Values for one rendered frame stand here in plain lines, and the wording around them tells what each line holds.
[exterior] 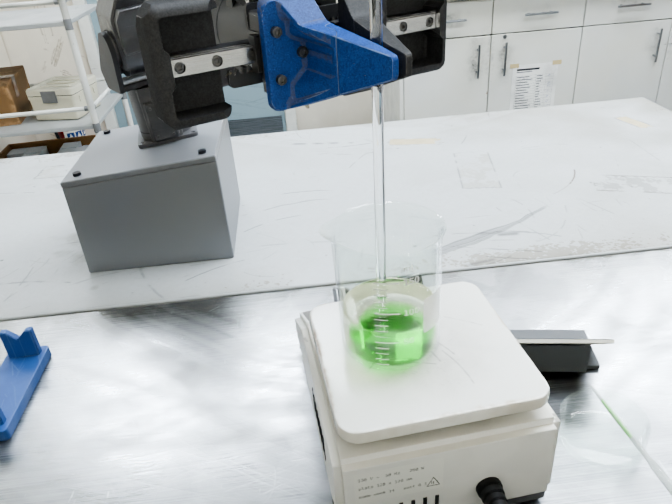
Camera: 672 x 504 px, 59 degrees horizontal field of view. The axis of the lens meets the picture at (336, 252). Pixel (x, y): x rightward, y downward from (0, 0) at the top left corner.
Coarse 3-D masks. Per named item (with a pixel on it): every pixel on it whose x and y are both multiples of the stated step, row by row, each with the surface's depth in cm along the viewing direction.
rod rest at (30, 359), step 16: (0, 336) 49; (16, 336) 50; (32, 336) 50; (16, 352) 50; (32, 352) 50; (48, 352) 51; (0, 368) 49; (16, 368) 49; (32, 368) 49; (0, 384) 48; (16, 384) 47; (32, 384) 48; (0, 400) 46; (16, 400) 46; (0, 416) 43; (16, 416) 45; (0, 432) 43
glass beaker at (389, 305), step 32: (352, 224) 35; (416, 224) 35; (352, 256) 31; (384, 256) 30; (416, 256) 30; (352, 288) 32; (384, 288) 31; (416, 288) 32; (352, 320) 34; (384, 320) 32; (416, 320) 33; (352, 352) 35; (384, 352) 33; (416, 352) 34
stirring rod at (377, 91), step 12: (372, 0) 27; (372, 12) 28; (372, 24) 28; (372, 36) 28; (372, 96) 30; (372, 108) 30; (372, 120) 30; (384, 168) 32; (384, 180) 32; (384, 192) 32; (384, 204) 33; (384, 216) 33; (384, 228) 33; (384, 240) 34; (384, 252) 34
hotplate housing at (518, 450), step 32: (320, 384) 37; (320, 416) 35; (512, 416) 33; (544, 416) 33; (352, 448) 32; (384, 448) 32; (416, 448) 32; (448, 448) 32; (480, 448) 32; (512, 448) 33; (544, 448) 33; (352, 480) 32; (384, 480) 32; (416, 480) 32; (448, 480) 33; (480, 480) 34; (512, 480) 34; (544, 480) 35
